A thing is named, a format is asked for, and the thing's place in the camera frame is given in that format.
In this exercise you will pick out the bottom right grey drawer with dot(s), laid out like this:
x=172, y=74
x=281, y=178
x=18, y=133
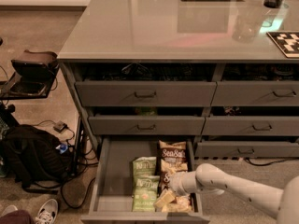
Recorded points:
x=246, y=149

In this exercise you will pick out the white sneaker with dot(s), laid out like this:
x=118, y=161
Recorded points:
x=9, y=209
x=47, y=212

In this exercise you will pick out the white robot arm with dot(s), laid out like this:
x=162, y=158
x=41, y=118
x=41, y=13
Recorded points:
x=280, y=204

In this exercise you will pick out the grey drawer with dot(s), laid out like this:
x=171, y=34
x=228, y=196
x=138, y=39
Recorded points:
x=251, y=125
x=146, y=125
x=246, y=149
x=256, y=93
x=145, y=93

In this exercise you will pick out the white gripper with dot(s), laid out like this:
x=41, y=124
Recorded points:
x=177, y=184

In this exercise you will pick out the black backpack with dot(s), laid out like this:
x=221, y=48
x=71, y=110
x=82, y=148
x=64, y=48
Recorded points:
x=35, y=155

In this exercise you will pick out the open bottom left drawer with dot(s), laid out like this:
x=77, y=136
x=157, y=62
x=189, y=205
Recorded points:
x=112, y=199

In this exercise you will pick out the middle left grey drawer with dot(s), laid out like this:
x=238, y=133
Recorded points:
x=146, y=125

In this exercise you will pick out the right white sneaker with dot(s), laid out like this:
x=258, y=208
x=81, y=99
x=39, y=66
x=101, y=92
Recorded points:
x=47, y=212

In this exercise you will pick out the green jalapeno chip bag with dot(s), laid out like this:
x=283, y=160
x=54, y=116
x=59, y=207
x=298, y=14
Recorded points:
x=145, y=193
x=144, y=166

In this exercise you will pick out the left white sneaker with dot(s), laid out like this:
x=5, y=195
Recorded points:
x=9, y=209

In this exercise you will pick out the brown sea salt bag rear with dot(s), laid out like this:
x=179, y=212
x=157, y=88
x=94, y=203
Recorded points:
x=173, y=157

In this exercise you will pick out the grey drawer cabinet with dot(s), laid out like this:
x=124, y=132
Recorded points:
x=180, y=40

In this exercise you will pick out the green jalapeno chip bag front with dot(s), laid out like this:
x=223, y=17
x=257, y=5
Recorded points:
x=145, y=193

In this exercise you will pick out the top left grey drawer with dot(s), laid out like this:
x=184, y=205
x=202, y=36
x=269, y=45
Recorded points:
x=145, y=93

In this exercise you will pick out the top right grey drawer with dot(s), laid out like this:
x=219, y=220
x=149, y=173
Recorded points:
x=256, y=93

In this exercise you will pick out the checkered marker board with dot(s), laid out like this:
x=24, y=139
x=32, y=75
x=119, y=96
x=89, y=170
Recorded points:
x=287, y=42

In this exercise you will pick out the brown sea salt bag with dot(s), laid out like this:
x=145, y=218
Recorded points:
x=173, y=157
x=164, y=184

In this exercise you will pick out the black power adapter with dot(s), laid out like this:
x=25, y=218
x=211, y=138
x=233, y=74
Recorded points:
x=59, y=126

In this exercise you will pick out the brown sea salt bag front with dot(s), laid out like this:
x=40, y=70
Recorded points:
x=164, y=184

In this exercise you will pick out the middle right grey drawer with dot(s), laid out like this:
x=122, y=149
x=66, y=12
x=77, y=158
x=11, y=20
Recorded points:
x=251, y=125

